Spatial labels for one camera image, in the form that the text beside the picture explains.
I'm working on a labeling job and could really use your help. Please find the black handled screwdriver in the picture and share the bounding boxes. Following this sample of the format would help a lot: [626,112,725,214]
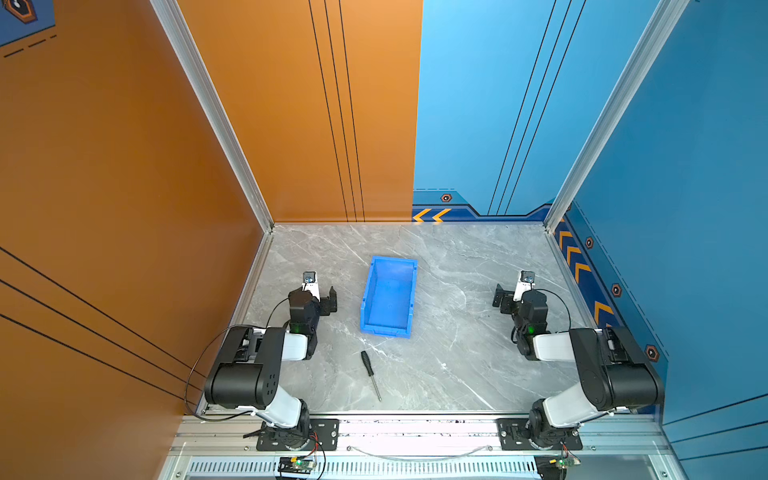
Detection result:
[360,351,382,402]

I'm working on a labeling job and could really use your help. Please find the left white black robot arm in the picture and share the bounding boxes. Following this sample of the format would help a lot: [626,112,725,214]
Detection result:
[203,286,338,450]

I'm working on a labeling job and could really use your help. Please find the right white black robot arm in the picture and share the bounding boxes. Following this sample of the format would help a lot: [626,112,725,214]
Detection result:
[492,283,664,450]

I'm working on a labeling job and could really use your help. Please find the blue plastic storage bin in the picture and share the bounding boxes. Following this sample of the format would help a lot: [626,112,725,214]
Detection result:
[360,256,418,338]

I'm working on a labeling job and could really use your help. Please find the left green circuit board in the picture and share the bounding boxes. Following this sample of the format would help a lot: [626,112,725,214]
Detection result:
[277,457,318,478]

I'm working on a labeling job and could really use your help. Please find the green circuit board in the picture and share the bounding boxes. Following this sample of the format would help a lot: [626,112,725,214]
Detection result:
[535,456,582,480]
[277,457,318,478]

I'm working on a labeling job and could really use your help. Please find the right green circuit board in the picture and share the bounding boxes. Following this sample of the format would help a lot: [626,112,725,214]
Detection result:
[535,456,582,480]

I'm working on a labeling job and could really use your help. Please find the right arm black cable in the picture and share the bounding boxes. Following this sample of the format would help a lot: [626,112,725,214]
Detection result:
[509,287,574,346]

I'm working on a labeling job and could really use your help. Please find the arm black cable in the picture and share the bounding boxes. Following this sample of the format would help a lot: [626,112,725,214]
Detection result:
[184,296,292,422]
[509,287,574,346]

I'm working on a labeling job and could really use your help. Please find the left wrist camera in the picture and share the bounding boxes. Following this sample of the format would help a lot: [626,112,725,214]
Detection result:
[302,271,320,299]

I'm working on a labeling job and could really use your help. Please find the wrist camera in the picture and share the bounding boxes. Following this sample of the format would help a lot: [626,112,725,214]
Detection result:
[514,270,535,300]
[302,271,320,299]

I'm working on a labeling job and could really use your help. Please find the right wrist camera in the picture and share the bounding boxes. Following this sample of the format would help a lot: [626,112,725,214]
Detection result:
[514,270,535,300]

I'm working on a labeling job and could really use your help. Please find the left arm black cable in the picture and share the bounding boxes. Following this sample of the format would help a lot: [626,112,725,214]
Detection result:
[184,296,292,422]

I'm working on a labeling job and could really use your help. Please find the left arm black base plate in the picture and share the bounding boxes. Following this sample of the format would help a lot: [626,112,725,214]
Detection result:
[256,417,340,452]

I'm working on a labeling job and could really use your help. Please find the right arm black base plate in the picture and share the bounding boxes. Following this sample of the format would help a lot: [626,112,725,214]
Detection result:
[495,418,583,451]

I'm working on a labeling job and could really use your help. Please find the aluminium front rail frame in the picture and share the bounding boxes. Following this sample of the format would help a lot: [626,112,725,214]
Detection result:
[158,412,686,479]

